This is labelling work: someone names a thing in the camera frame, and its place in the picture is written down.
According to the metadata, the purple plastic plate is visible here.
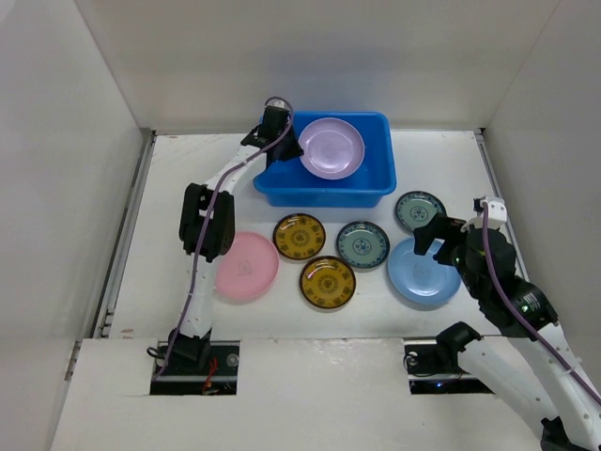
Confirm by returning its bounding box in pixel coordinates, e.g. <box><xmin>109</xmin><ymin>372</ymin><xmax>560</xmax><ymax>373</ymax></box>
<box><xmin>299</xmin><ymin>117</ymin><xmax>365</xmax><ymax>180</ymax></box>

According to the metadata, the light blue plastic plate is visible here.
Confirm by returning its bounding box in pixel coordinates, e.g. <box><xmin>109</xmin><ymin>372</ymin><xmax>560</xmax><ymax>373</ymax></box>
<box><xmin>387</xmin><ymin>238</ymin><xmax>461</xmax><ymax>307</ymax></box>

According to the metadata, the yellow patterned plate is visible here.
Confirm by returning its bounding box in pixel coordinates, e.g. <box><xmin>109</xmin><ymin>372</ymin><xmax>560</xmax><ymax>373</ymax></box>
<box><xmin>299</xmin><ymin>256</ymin><xmax>357</xmax><ymax>310</ymax></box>
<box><xmin>272</xmin><ymin>213</ymin><xmax>326</xmax><ymax>261</ymax></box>

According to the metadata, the pink plastic plate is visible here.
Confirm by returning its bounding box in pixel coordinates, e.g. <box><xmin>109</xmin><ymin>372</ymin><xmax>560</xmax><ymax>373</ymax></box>
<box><xmin>215</xmin><ymin>231</ymin><xmax>280</xmax><ymax>302</ymax></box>

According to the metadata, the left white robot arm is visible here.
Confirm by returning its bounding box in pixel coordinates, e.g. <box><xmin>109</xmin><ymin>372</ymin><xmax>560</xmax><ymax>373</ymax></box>
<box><xmin>161</xmin><ymin>97</ymin><xmax>303</xmax><ymax>372</ymax></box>

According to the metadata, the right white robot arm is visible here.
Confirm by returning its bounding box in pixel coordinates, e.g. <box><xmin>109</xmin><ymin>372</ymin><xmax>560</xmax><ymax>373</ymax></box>
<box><xmin>414</xmin><ymin>210</ymin><xmax>600</xmax><ymax>450</ymax></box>

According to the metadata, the blue white plate right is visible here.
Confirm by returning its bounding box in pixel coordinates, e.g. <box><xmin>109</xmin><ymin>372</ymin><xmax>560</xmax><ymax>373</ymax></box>
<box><xmin>394</xmin><ymin>191</ymin><xmax>446</xmax><ymax>234</ymax></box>

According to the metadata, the blue white plate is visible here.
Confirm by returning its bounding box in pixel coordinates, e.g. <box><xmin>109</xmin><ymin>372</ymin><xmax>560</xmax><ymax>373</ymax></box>
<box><xmin>394</xmin><ymin>191</ymin><xmax>446</xmax><ymax>234</ymax></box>
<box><xmin>335</xmin><ymin>221</ymin><xmax>391</xmax><ymax>270</ymax></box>

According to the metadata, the blue white plate centre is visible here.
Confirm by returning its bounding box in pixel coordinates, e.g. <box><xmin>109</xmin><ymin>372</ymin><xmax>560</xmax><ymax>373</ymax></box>
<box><xmin>335</xmin><ymin>221</ymin><xmax>391</xmax><ymax>270</ymax></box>

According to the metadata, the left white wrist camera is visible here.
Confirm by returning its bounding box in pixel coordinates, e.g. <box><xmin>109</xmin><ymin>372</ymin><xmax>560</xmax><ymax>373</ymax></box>
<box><xmin>265</xmin><ymin>96</ymin><xmax>290</xmax><ymax>110</ymax></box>

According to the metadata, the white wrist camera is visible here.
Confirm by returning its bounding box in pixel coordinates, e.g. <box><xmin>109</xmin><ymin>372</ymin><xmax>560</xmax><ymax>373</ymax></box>
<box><xmin>265</xmin><ymin>96</ymin><xmax>290</xmax><ymax>110</ymax></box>
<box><xmin>473</xmin><ymin>195</ymin><xmax>507</xmax><ymax>230</ymax></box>

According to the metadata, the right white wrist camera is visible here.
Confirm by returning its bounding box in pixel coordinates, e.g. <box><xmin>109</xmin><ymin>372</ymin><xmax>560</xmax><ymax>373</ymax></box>
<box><xmin>473</xmin><ymin>195</ymin><xmax>507</xmax><ymax>230</ymax></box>

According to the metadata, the right aluminium rail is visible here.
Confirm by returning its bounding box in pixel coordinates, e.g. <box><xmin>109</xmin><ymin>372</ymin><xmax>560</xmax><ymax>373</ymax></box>
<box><xmin>473</xmin><ymin>127</ymin><xmax>530</xmax><ymax>276</ymax></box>

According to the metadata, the aluminium rail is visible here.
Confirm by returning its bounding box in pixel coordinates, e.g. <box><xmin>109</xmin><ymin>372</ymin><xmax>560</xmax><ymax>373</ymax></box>
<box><xmin>85</xmin><ymin>128</ymin><xmax>156</xmax><ymax>338</ymax></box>
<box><xmin>473</xmin><ymin>127</ymin><xmax>530</xmax><ymax>276</ymax></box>

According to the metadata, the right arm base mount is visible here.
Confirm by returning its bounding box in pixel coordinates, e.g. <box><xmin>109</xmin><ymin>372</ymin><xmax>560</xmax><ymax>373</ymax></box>
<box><xmin>403</xmin><ymin>339</ymin><xmax>492</xmax><ymax>396</ymax></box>

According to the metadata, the left aluminium rail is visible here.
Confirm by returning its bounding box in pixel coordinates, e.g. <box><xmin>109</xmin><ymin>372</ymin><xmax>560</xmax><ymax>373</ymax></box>
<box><xmin>85</xmin><ymin>128</ymin><xmax>156</xmax><ymax>338</ymax></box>

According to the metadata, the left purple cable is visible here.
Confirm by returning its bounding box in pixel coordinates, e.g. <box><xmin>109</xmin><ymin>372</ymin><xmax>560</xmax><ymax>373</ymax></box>
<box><xmin>152</xmin><ymin>96</ymin><xmax>296</xmax><ymax>381</ymax></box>

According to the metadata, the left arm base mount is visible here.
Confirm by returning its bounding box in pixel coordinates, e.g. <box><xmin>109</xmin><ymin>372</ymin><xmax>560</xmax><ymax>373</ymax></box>
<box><xmin>146</xmin><ymin>341</ymin><xmax>240</xmax><ymax>397</ymax></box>

